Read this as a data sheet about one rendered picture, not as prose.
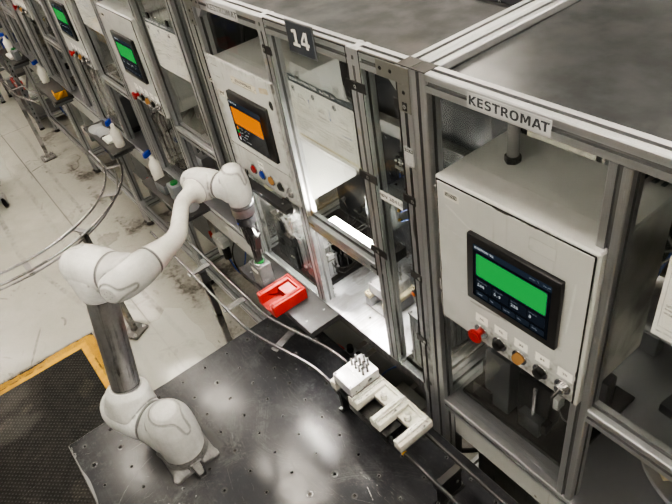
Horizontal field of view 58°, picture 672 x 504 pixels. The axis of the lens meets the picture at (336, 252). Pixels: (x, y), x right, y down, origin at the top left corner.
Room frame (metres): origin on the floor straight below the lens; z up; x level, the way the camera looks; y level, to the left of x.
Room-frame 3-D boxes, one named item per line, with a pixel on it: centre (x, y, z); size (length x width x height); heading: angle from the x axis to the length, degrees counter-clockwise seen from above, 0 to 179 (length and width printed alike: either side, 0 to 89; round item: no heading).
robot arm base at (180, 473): (1.30, 0.67, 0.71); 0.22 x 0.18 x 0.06; 31
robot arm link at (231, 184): (1.91, 0.32, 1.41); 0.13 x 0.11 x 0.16; 55
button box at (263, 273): (1.91, 0.30, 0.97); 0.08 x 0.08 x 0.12; 31
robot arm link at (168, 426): (1.32, 0.68, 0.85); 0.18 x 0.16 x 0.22; 55
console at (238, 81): (1.97, 0.10, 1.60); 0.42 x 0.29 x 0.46; 31
